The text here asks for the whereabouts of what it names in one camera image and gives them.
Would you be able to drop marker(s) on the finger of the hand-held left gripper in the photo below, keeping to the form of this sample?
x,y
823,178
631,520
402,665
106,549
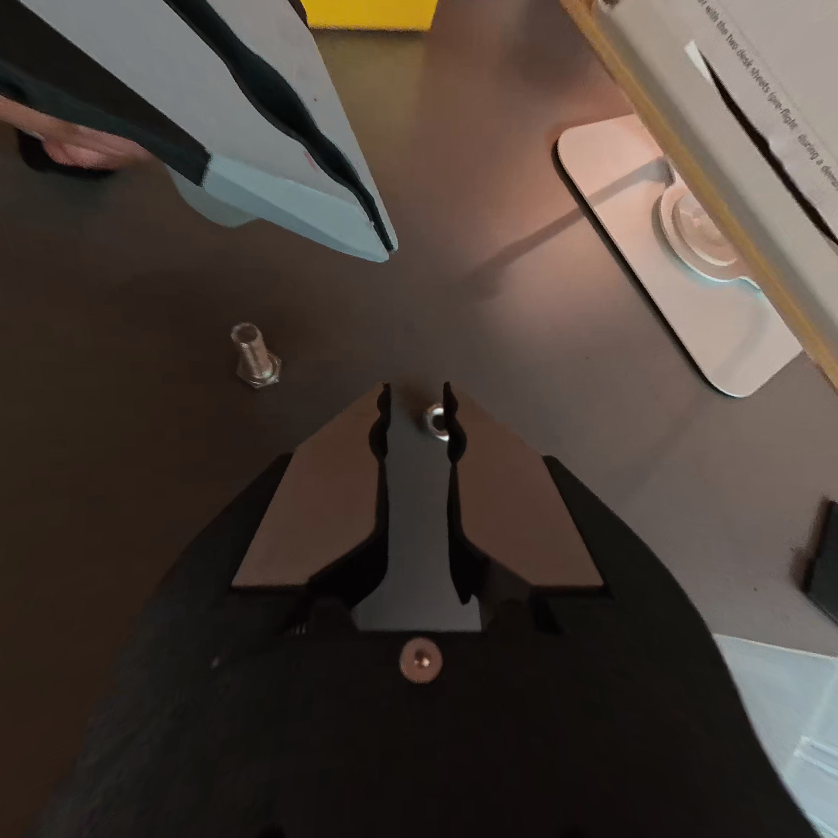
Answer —
x,y
308,59
196,98

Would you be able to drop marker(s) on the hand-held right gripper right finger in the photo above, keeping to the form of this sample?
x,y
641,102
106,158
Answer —
x,y
524,517

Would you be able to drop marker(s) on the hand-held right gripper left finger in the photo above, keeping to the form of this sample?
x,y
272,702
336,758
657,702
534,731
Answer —
x,y
308,517

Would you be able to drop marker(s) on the silver hex nut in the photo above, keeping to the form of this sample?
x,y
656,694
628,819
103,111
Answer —
x,y
430,414

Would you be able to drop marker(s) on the silver hex bolt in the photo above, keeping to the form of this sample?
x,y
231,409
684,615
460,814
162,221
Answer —
x,y
255,363

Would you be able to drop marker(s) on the person's left hand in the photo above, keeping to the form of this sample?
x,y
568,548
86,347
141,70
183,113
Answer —
x,y
91,147

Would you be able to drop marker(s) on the yellow plastic bin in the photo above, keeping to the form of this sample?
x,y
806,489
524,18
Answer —
x,y
370,13

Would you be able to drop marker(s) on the flat black plate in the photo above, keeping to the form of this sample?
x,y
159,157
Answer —
x,y
826,569

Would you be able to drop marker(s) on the white tablet stand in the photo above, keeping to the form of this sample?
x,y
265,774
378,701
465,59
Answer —
x,y
628,216

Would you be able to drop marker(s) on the clear plastic bin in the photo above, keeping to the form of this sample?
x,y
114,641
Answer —
x,y
785,720

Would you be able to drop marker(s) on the wooden instruction board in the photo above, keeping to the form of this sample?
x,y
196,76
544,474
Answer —
x,y
687,131

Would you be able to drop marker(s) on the printed instruction sheet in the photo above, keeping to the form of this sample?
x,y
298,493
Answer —
x,y
785,65

